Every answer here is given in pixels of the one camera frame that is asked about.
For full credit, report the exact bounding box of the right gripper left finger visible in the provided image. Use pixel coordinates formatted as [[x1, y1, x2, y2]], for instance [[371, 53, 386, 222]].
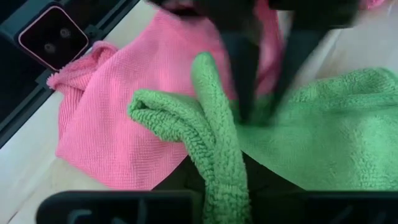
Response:
[[152, 155, 206, 192]]

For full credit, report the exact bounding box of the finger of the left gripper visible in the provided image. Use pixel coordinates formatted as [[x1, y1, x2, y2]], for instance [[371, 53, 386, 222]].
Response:
[[257, 27, 328, 124], [220, 29, 261, 124]]

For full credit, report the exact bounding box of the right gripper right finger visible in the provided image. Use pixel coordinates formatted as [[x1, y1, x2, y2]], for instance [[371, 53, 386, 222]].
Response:
[[242, 151, 308, 192]]

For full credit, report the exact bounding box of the green microfiber towel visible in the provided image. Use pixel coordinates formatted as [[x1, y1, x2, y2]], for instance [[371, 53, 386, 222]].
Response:
[[127, 51, 398, 224]]

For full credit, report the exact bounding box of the pink microfiber towel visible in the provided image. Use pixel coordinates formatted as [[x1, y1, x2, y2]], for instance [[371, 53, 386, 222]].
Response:
[[46, 0, 285, 191], [360, 0, 388, 10]]

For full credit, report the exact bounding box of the black dual-lens camera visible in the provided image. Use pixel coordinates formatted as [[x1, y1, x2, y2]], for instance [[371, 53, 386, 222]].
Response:
[[17, 4, 90, 72]]

